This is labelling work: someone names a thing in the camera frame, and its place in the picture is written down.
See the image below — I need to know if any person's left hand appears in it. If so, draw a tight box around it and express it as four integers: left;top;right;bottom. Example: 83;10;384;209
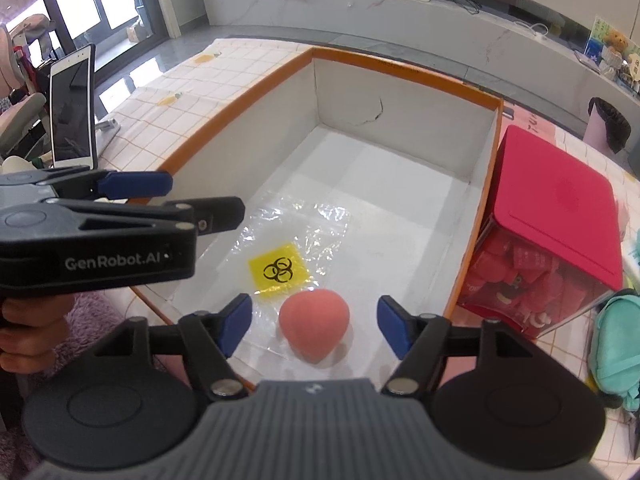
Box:
0;294;72;374

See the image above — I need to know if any red-lidded clear box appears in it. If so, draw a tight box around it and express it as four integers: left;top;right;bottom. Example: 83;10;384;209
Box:
458;124;625;342

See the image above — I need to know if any pink paper sheet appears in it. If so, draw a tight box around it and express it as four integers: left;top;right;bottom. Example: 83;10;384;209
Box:
502;105;557;144

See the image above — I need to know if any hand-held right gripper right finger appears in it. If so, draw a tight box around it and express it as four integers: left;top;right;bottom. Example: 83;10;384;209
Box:
377;295;538;396

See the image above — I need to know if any orange-edged white cardboard box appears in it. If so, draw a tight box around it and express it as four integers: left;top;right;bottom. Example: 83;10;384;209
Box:
131;46;504;392

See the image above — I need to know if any checked lemon-print tablecloth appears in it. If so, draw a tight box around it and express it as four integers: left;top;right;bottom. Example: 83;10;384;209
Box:
96;37;640;466

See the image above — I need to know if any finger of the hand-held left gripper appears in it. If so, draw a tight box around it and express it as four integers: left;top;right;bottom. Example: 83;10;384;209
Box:
0;169;174;202
47;196;246;237

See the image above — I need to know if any pink makeup sponge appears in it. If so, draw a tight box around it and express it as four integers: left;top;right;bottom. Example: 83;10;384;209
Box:
278;288;351;364

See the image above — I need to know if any teal fabric bag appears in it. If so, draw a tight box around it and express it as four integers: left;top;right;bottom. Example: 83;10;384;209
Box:
587;287;640;409

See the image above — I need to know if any grey tablet stand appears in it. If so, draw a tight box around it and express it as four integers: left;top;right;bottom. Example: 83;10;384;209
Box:
94;117;121;154

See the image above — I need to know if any colourful picture card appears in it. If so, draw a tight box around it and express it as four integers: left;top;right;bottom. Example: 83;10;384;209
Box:
584;16;640;93

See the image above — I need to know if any white tablet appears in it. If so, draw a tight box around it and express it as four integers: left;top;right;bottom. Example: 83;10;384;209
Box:
48;43;100;170

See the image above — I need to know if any clear bag with yellow label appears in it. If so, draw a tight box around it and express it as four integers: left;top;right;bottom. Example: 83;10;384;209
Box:
199;194;352;363

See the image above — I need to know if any white marble ledge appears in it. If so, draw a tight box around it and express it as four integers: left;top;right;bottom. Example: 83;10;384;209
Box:
202;0;640;113

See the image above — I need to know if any bin with black bag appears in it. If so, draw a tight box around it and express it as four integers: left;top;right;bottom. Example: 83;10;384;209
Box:
587;96;632;156

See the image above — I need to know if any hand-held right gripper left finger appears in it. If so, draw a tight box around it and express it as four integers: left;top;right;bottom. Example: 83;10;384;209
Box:
97;294;253;402

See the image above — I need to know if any pink chair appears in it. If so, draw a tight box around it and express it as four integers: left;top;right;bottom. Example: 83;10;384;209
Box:
0;14;52;162

